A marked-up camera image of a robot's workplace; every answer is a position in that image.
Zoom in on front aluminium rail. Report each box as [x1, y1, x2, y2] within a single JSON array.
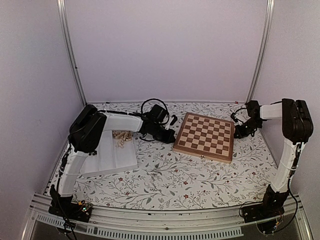
[[21, 197, 313, 240]]

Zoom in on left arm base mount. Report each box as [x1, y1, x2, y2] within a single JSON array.
[[48, 199, 92, 223]]

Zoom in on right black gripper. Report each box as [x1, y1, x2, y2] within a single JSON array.
[[233, 118, 262, 139]]

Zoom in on white divided tray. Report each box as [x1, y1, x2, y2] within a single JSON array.
[[80, 130, 138, 177]]

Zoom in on right aluminium frame post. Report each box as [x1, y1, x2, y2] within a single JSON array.
[[245, 0, 275, 103]]

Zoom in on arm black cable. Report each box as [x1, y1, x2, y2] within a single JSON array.
[[134, 98, 171, 126], [230, 107, 248, 126]]

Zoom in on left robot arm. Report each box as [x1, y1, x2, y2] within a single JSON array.
[[50, 104, 178, 217]]

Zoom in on left aluminium frame post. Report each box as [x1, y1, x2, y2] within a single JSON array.
[[56, 0, 87, 106]]

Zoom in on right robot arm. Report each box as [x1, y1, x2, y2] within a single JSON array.
[[230, 98, 314, 218]]

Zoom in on wooden chessboard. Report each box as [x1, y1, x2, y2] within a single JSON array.
[[172, 112, 235, 164]]

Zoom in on light chess pieces pile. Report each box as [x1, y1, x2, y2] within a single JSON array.
[[112, 130, 132, 148]]

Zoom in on aluminium frame post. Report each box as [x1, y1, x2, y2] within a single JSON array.
[[245, 0, 275, 103], [56, 0, 87, 106]]

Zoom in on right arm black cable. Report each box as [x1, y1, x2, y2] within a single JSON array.
[[230, 107, 248, 126]]

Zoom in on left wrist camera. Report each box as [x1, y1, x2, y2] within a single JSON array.
[[169, 114, 178, 126]]

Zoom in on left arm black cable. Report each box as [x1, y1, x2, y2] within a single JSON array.
[[134, 98, 171, 126]]

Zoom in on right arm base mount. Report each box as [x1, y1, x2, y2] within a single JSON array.
[[239, 203, 285, 235]]

